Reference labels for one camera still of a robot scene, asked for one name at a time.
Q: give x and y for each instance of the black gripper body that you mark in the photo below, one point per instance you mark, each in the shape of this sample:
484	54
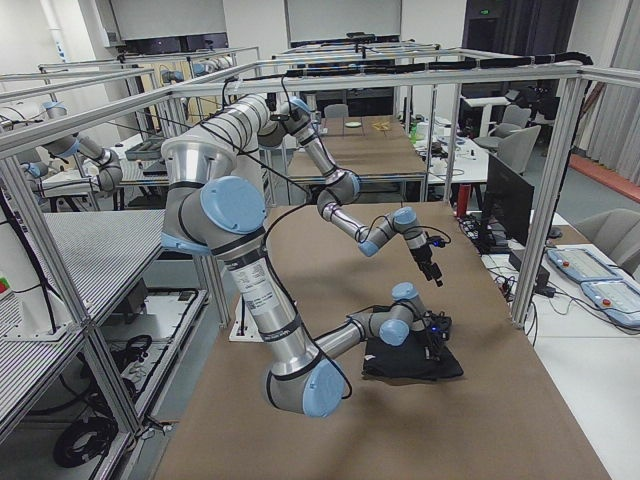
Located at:
420	258
434	343

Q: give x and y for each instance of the black printed t-shirt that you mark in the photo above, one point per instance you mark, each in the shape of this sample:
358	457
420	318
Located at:
408	361

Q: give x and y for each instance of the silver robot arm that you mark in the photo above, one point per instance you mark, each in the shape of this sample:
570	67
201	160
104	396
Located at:
320	160
305	378

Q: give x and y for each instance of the black computer monitor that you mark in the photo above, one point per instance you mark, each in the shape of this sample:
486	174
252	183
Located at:
506	209

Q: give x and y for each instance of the blue teach pendant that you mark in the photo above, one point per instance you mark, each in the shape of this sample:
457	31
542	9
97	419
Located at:
579	265

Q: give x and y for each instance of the striped workbench table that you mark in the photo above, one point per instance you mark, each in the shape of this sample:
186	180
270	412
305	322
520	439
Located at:
104	252

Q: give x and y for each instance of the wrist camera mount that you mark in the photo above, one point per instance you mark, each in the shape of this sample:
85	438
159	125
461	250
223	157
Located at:
438	241
439	326

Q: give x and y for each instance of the aluminium cage frame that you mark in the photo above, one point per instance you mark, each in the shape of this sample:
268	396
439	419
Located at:
29	366

